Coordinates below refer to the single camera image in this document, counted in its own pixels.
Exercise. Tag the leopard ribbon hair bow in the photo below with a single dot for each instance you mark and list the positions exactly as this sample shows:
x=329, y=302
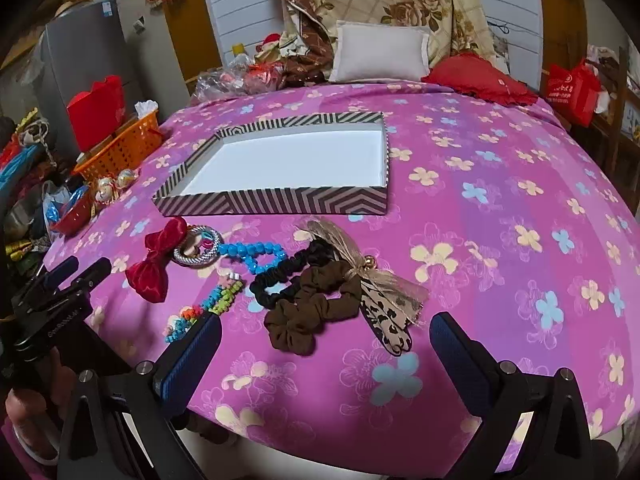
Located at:
x=385, y=320

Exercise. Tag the grey refrigerator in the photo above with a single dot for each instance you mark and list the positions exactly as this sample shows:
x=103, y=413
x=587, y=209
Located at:
x=85, y=40

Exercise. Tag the red paper box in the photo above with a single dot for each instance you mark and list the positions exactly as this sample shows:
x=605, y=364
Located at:
x=95, y=110

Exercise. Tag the white tissue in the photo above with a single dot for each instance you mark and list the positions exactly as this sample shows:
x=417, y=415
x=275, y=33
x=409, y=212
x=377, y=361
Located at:
x=146, y=108

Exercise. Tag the red velvet bow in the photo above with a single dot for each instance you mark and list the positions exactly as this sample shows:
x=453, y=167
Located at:
x=155, y=270

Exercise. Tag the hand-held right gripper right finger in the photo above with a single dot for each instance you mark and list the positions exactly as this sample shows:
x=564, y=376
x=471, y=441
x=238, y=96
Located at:
x=460, y=360

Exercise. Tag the brown scrunchie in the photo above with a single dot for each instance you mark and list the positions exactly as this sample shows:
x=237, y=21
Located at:
x=295, y=325

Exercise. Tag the painted doll ornament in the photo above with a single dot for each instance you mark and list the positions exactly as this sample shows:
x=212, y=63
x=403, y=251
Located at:
x=107, y=190
x=126, y=178

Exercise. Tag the white bangle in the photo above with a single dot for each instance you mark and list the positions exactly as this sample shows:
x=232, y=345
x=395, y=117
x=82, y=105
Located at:
x=35, y=442

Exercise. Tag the blue plastic bag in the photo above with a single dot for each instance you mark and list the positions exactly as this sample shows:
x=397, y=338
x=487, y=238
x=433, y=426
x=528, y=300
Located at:
x=55, y=200

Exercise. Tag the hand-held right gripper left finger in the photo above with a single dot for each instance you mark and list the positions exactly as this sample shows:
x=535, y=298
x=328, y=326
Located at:
x=187, y=360

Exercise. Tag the person's left hand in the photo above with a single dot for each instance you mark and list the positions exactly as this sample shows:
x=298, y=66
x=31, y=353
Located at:
x=22, y=410

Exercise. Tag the straw hat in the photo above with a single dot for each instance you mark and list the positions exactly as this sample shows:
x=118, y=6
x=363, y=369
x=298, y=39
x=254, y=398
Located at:
x=67, y=9

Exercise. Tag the red frilled pillow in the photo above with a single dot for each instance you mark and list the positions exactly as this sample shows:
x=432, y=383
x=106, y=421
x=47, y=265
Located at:
x=475, y=77

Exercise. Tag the clear plastic bags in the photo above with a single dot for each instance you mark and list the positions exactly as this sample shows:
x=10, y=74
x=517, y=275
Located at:
x=220, y=82

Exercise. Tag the yellow capped bottle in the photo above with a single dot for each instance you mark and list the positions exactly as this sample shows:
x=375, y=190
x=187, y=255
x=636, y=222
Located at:
x=239, y=51

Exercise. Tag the red shiny wrapping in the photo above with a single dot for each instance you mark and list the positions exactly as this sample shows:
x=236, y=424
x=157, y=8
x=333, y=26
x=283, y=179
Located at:
x=260, y=77

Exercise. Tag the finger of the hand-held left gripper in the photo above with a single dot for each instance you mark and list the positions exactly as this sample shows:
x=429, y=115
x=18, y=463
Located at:
x=62, y=270
x=92, y=270

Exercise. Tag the person's left forearm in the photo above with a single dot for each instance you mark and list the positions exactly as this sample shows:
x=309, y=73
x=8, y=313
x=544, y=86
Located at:
x=12, y=462

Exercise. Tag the striped shallow box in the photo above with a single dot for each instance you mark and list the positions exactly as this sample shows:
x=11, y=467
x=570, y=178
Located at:
x=280, y=165

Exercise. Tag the wooden door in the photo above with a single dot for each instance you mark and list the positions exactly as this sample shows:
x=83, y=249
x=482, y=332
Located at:
x=192, y=35

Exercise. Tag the red bowl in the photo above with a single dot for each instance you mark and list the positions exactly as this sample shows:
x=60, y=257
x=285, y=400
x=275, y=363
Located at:
x=72, y=220

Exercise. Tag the orange plastic basket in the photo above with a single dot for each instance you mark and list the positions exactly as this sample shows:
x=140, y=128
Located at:
x=120, y=155

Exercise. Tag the wooden rack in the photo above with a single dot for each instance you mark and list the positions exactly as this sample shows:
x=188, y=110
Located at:
x=622, y=90

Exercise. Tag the white pillow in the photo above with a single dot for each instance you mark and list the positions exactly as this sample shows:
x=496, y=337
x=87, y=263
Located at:
x=380, y=52

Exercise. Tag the pink floral bedsheet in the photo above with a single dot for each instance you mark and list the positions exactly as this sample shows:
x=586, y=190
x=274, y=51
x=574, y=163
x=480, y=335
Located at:
x=500, y=240

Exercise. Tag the red shopping bag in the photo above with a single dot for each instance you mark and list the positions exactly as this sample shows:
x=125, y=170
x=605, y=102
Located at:
x=570, y=92

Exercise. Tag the red santa toy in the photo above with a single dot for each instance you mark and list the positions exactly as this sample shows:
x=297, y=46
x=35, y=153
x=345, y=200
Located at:
x=270, y=42

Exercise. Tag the black scrunchie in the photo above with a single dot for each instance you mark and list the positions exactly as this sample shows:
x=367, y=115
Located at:
x=260, y=287

